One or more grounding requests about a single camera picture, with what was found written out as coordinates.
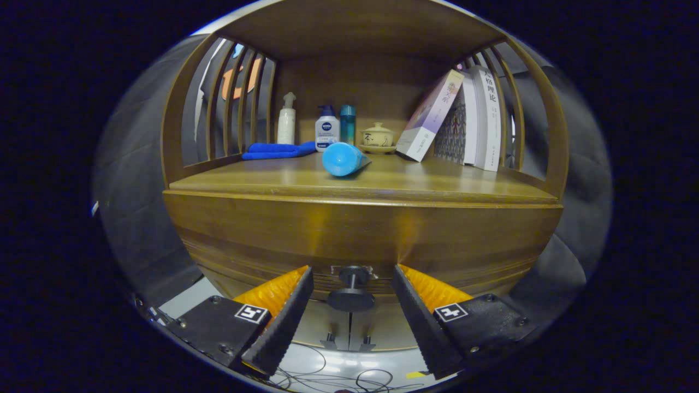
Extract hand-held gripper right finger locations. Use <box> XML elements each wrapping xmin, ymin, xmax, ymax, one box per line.
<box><xmin>391</xmin><ymin>264</ymin><xmax>538</xmax><ymax>380</ymax></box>

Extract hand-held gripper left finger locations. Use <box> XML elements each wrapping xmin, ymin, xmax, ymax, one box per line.
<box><xmin>164</xmin><ymin>265</ymin><xmax>315</xmax><ymax>377</ymax></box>

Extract wooden drawer with black knob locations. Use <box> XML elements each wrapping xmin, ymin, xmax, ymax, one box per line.
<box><xmin>163</xmin><ymin>190</ymin><xmax>564</xmax><ymax>313</ymax></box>

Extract blue tube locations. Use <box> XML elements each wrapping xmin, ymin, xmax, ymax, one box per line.
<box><xmin>322</xmin><ymin>142</ymin><xmax>373</xmax><ymax>177</ymax></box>

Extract wooden cabinet door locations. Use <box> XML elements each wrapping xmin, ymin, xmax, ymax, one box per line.
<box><xmin>348</xmin><ymin>300</ymin><xmax>418</xmax><ymax>351</ymax></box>
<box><xmin>292</xmin><ymin>297</ymin><xmax>351</xmax><ymax>351</ymax></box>

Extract wooden countertop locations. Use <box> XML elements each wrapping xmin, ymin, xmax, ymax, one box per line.
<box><xmin>169</xmin><ymin>145</ymin><xmax>559</xmax><ymax>205</ymax></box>

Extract wooden cabinet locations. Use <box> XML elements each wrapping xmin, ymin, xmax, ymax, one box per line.
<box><xmin>160</xmin><ymin>0</ymin><xmax>570</xmax><ymax>353</ymax></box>

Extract blue folded cloth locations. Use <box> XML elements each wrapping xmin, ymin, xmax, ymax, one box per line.
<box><xmin>242</xmin><ymin>141</ymin><xmax>317</xmax><ymax>160</ymax></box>

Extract ceramic lidded tea cup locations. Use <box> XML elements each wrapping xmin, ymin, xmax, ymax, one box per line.
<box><xmin>358</xmin><ymin>122</ymin><xmax>398</xmax><ymax>154</ymax></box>

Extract patterned cover book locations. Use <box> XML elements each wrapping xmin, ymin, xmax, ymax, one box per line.
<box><xmin>434</xmin><ymin>87</ymin><xmax>478</xmax><ymax>166</ymax></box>

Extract white pump bottle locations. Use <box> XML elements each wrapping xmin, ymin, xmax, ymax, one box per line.
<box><xmin>277</xmin><ymin>92</ymin><xmax>297</xmax><ymax>145</ymax></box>

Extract white bottle with blue cap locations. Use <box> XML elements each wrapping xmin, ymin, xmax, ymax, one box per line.
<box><xmin>315</xmin><ymin>105</ymin><xmax>341</xmax><ymax>152</ymax></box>

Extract purple book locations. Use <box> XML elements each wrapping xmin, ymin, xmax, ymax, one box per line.
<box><xmin>395</xmin><ymin>69</ymin><xmax>465</xmax><ymax>163</ymax></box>

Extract white book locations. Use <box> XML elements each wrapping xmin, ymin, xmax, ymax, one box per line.
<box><xmin>471</xmin><ymin>65</ymin><xmax>503</xmax><ymax>172</ymax></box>

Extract teal bottle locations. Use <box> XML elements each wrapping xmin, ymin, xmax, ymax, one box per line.
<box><xmin>340</xmin><ymin>105</ymin><xmax>357</xmax><ymax>145</ymax></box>

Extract black floor cables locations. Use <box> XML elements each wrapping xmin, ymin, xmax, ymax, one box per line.
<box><xmin>268</xmin><ymin>344</ymin><xmax>426</xmax><ymax>393</ymax></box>

